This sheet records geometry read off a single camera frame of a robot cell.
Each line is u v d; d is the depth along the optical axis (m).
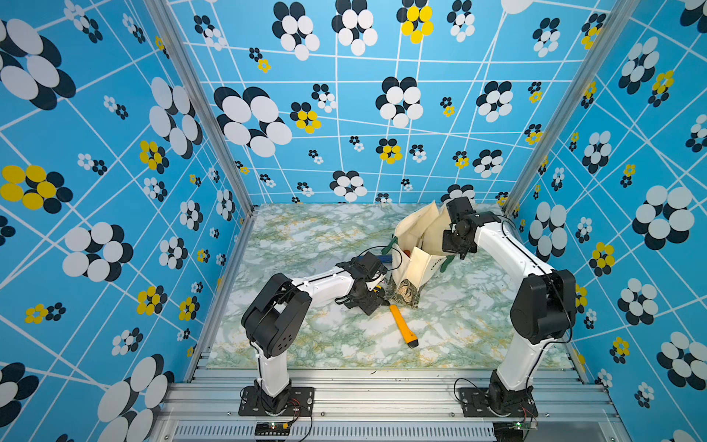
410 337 0.85
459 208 0.72
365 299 0.83
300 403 0.73
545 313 0.49
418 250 0.81
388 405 0.74
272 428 0.72
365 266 0.74
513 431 0.69
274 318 0.48
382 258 0.91
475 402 0.72
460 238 0.69
